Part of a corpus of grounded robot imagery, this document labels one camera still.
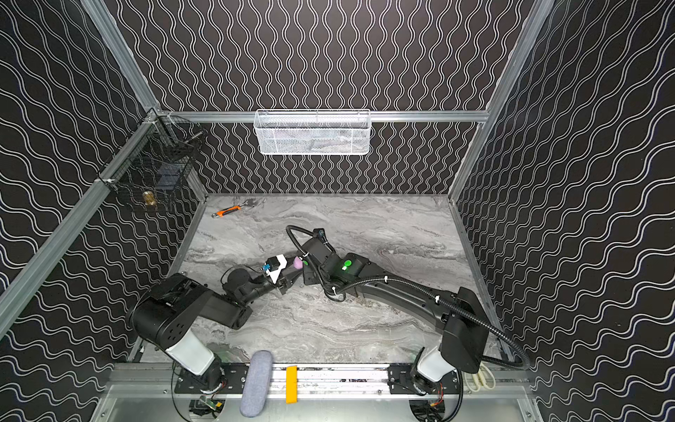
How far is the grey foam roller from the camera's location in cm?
69

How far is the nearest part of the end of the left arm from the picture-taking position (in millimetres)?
759

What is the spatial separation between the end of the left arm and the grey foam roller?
0.20 m
